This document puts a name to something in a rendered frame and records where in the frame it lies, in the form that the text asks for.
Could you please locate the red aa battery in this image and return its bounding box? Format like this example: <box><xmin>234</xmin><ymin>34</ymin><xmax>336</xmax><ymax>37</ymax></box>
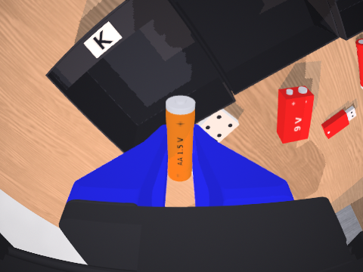
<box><xmin>355</xmin><ymin>39</ymin><xmax>363</xmax><ymax>89</ymax></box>

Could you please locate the red 9 v battery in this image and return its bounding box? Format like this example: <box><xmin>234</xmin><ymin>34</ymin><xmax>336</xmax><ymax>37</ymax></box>
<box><xmin>277</xmin><ymin>86</ymin><xmax>314</xmax><ymax>144</ymax></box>

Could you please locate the red usb stick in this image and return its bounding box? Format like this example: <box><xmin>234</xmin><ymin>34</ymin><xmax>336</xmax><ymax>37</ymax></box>
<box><xmin>321</xmin><ymin>106</ymin><xmax>356</xmax><ymax>139</ymax></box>

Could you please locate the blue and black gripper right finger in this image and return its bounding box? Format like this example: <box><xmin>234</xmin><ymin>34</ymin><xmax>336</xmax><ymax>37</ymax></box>
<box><xmin>192</xmin><ymin>125</ymin><xmax>294</xmax><ymax>206</ymax></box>

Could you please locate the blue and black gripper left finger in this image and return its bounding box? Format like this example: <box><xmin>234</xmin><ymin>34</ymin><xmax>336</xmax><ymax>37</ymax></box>
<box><xmin>67</xmin><ymin>125</ymin><xmax>168</xmax><ymax>206</ymax></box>

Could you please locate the black rack of bins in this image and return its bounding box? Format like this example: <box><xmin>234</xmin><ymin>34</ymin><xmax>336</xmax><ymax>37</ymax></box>
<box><xmin>46</xmin><ymin>0</ymin><xmax>363</xmax><ymax>153</ymax></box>

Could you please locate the orange aa battery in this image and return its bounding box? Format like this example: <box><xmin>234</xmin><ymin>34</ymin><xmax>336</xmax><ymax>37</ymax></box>
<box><xmin>166</xmin><ymin>95</ymin><xmax>195</xmax><ymax>181</ymax></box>

